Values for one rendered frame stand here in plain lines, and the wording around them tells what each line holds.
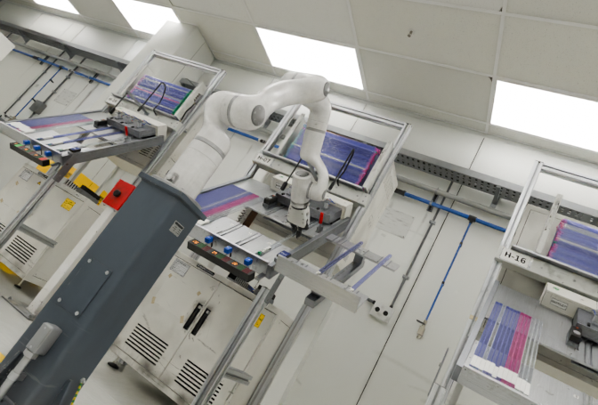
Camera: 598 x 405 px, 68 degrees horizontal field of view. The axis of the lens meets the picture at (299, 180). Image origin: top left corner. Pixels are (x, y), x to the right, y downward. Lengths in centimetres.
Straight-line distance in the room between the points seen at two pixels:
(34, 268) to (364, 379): 234
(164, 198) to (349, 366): 256
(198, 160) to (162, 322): 109
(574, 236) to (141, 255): 182
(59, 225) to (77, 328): 166
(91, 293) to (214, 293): 96
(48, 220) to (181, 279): 105
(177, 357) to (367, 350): 180
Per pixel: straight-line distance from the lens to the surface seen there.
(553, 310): 223
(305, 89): 175
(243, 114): 149
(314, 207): 229
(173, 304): 233
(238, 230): 207
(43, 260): 300
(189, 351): 223
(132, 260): 137
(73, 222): 298
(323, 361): 371
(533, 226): 253
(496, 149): 433
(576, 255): 230
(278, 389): 181
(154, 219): 138
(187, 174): 145
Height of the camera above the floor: 47
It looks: 19 degrees up
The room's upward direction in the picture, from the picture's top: 32 degrees clockwise
